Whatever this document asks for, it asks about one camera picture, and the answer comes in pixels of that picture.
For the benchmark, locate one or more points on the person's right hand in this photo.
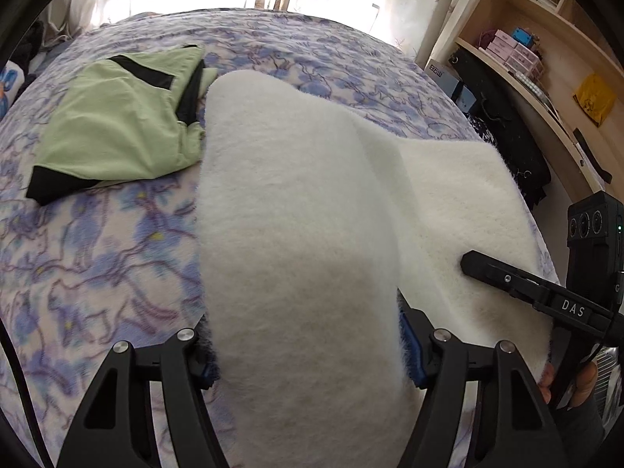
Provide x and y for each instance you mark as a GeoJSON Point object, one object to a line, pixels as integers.
{"type": "Point", "coordinates": [585, 385]}

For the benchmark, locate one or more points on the green and black garment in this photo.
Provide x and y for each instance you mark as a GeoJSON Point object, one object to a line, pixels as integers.
{"type": "Point", "coordinates": [107, 126]}

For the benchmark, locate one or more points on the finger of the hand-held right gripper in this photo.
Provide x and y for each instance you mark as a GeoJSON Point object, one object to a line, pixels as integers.
{"type": "Point", "coordinates": [492, 270]}

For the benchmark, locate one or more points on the white fleece coat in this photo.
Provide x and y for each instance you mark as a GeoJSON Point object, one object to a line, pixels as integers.
{"type": "Point", "coordinates": [302, 204]}

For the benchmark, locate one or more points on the pink drawer boxes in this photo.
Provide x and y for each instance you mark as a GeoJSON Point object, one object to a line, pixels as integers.
{"type": "Point", "coordinates": [516, 56]}

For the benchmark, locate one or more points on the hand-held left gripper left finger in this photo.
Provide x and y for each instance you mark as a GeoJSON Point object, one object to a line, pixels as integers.
{"type": "Point", "coordinates": [208, 373]}

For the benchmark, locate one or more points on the dark small box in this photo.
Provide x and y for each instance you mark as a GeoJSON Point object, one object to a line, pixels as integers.
{"type": "Point", "coordinates": [464, 97]}

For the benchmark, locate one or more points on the black clothes pile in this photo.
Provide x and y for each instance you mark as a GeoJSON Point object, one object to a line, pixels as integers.
{"type": "Point", "coordinates": [33, 39]}

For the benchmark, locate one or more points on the yellow bag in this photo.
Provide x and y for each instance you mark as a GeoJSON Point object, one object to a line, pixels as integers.
{"type": "Point", "coordinates": [594, 100]}

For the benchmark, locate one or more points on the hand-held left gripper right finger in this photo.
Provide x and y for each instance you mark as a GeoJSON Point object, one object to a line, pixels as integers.
{"type": "Point", "coordinates": [409, 351]}

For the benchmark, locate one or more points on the purple patterned bed blanket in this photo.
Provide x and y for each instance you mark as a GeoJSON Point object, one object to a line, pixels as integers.
{"type": "Point", "coordinates": [73, 278]}

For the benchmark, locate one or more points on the black bag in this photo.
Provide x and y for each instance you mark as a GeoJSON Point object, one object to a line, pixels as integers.
{"type": "Point", "coordinates": [512, 141]}

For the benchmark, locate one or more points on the person's right forearm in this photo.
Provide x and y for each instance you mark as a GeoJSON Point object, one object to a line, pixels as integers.
{"type": "Point", "coordinates": [580, 436]}

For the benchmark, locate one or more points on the white printed cardboard box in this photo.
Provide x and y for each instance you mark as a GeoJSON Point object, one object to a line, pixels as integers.
{"type": "Point", "coordinates": [441, 72]}

